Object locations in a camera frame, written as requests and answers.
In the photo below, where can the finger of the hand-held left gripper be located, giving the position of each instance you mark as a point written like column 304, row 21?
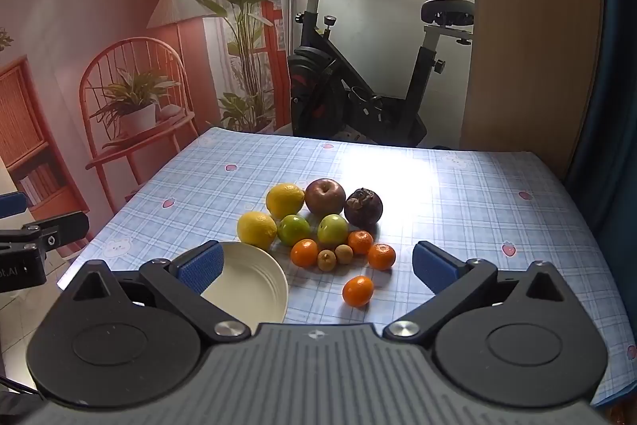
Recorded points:
column 54, row 231
column 11, row 204

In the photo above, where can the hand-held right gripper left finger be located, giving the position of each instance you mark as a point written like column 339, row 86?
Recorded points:
column 201, row 268

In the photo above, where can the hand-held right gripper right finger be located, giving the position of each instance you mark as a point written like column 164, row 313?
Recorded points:
column 430, row 268

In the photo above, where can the orange tangerine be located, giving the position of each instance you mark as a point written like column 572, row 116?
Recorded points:
column 360, row 242
column 381, row 255
column 357, row 291
column 304, row 252

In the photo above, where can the cream round plate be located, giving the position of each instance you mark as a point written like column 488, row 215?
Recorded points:
column 249, row 285

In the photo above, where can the yellow lemon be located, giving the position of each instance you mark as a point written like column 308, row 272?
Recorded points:
column 284, row 200
column 256, row 230

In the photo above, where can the small brown longan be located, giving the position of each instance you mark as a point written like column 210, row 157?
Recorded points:
column 344, row 253
column 326, row 259

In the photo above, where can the dark purple mangosteen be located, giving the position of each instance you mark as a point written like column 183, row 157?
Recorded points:
column 363, row 208

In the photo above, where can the small green apple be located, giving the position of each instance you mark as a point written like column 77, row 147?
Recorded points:
column 333, row 228
column 293, row 229

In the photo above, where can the blue plaid tablecloth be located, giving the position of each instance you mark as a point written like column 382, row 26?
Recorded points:
column 448, row 206

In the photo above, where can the red apple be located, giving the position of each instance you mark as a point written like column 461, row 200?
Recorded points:
column 324, row 197

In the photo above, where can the black exercise bike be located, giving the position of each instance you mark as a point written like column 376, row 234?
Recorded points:
column 318, row 86

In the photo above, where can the wooden cabinet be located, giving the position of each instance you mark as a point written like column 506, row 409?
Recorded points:
column 527, row 31

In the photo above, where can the dark blue curtain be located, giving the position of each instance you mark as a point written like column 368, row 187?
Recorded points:
column 612, row 81

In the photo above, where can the printed room wall backdrop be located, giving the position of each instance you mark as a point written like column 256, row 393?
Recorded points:
column 99, row 7

